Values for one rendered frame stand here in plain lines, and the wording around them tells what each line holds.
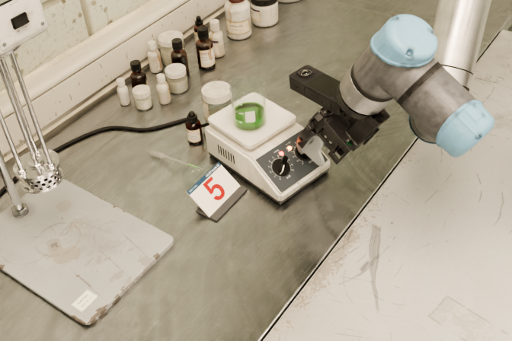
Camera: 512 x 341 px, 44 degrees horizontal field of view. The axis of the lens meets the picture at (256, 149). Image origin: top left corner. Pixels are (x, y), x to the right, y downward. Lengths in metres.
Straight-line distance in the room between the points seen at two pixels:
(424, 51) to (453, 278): 0.37
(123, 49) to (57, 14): 0.17
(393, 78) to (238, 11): 0.73
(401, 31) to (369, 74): 0.08
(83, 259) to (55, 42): 0.49
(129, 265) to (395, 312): 0.41
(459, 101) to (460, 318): 0.32
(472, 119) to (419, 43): 0.12
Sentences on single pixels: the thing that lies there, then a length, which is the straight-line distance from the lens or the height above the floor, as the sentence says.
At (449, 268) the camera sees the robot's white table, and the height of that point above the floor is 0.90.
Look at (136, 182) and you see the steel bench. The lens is 1.17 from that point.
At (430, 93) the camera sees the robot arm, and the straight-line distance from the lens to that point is 0.83.
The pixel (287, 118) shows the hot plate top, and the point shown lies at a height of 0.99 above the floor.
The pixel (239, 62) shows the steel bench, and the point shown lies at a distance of 1.46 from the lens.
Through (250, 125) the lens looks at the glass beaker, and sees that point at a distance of 1.09.
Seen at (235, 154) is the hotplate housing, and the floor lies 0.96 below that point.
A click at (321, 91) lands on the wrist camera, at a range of 0.97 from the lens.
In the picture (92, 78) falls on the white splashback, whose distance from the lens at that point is 1.38.
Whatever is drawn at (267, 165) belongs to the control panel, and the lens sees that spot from 1.08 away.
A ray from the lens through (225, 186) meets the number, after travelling 1.11.
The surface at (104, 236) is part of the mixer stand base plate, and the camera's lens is 1.08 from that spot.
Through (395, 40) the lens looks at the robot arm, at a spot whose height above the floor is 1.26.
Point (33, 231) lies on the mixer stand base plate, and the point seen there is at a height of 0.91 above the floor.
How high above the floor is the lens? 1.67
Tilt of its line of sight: 40 degrees down
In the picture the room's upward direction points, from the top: 4 degrees counter-clockwise
